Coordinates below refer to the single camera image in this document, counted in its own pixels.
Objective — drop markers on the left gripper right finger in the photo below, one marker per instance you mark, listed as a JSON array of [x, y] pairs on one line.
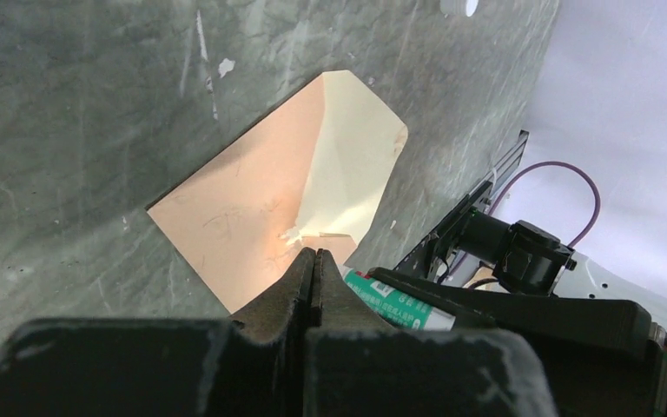
[[356, 364]]

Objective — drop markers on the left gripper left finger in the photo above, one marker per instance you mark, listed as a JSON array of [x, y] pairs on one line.
[[249, 364]]

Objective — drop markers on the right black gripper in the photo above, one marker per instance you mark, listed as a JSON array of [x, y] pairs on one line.
[[596, 353]]

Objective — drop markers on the green white glue stick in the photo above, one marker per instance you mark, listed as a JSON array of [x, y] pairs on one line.
[[395, 306]]

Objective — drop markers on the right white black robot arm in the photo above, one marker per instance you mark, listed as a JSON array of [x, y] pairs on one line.
[[526, 260]]

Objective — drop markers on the aluminium table frame rail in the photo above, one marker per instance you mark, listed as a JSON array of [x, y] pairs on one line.
[[502, 170]]

